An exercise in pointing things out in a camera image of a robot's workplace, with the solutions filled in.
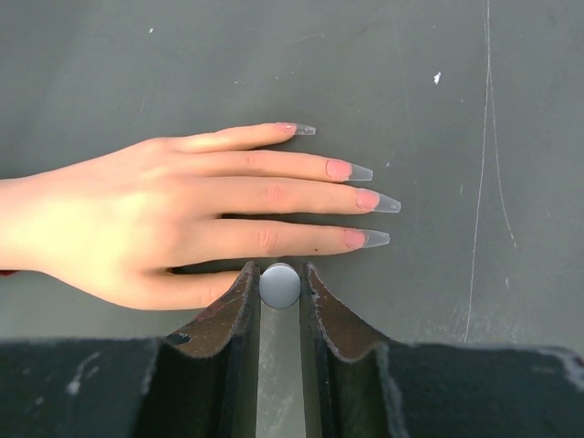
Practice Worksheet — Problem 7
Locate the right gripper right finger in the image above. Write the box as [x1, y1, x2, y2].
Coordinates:
[299, 263, 583, 437]

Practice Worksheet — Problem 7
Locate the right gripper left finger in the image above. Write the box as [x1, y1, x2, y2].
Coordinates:
[1, 263, 261, 437]

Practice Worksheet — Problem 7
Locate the white nail polish cap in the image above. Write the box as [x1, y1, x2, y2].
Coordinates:
[258, 263, 301, 309]

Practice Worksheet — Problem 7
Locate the mannequin hand with long nails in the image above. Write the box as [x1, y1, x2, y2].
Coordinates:
[1, 122, 401, 310]

